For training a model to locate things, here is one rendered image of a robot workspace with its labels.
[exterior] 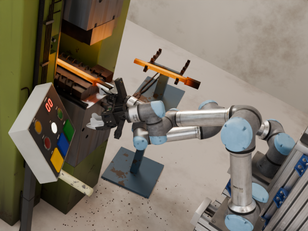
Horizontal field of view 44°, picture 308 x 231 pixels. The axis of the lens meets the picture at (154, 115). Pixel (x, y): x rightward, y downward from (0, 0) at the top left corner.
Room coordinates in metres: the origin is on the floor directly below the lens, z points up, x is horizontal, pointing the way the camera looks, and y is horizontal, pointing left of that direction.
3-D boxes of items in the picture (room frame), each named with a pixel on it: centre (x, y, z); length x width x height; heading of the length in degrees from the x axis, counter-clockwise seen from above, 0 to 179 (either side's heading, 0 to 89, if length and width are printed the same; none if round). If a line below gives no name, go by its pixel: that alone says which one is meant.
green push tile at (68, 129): (1.31, 0.36, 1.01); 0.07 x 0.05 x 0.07; 7
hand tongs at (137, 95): (2.33, 0.10, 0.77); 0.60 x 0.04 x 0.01; 166
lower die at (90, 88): (1.81, 0.58, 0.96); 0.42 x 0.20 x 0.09; 72
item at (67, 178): (1.39, 0.40, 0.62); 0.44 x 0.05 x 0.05; 72
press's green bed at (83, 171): (1.87, 0.57, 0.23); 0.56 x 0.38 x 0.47; 72
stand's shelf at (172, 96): (2.20, 0.01, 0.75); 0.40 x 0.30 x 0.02; 172
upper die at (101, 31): (1.81, 0.58, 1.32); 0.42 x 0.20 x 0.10; 72
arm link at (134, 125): (1.66, 0.06, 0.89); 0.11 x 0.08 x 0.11; 14
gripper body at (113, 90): (1.72, 0.21, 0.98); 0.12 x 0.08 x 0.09; 72
